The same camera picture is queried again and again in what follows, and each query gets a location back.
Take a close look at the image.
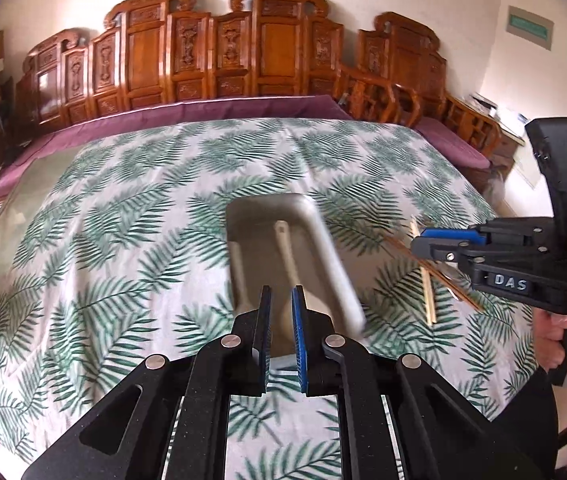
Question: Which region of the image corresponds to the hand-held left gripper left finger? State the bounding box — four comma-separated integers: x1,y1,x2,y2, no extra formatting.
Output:
20,285,274,480

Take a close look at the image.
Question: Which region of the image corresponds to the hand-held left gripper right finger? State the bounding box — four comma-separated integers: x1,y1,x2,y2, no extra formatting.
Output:
291,285,544,480

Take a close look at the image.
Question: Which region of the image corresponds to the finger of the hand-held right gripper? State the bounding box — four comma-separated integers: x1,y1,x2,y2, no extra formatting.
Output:
422,218,557,251
410,237,540,274

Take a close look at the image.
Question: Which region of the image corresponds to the dark brown chopstick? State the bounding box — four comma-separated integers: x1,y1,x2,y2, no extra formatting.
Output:
396,247,479,311
386,233,485,312

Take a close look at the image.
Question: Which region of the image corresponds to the beige spoon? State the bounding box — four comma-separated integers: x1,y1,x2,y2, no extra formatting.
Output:
273,220,329,361

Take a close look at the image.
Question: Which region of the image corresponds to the grey metal tray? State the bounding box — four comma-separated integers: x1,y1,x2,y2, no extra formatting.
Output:
224,192,368,361

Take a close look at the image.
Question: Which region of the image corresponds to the short purple seat cushion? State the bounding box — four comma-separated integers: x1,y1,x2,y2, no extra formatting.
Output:
415,116,493,169

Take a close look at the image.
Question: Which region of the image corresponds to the wooden side table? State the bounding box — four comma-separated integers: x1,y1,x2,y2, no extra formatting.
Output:
442,96,520,163

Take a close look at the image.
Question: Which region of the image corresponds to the white box on side table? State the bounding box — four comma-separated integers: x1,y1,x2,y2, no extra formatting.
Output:
467,93,530,137

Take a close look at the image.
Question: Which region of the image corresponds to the person's dark clothing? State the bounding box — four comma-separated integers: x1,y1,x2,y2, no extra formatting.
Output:
488,367,561,480

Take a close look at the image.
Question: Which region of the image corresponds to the leaf-print tablecloth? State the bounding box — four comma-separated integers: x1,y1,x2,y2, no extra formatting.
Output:
0,117,539,480

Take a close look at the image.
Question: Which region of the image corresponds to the narrow carved wooden bench back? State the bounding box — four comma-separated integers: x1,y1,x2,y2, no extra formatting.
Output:
16,29,95,133
357,11,447,107

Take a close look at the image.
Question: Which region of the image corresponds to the wide carved wooden bench back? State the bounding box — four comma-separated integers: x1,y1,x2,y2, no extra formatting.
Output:
210,0,345,99
90,0,215,117

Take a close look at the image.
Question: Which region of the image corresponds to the green and white wall panel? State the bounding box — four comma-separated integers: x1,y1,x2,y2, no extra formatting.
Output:
507,5,555,51

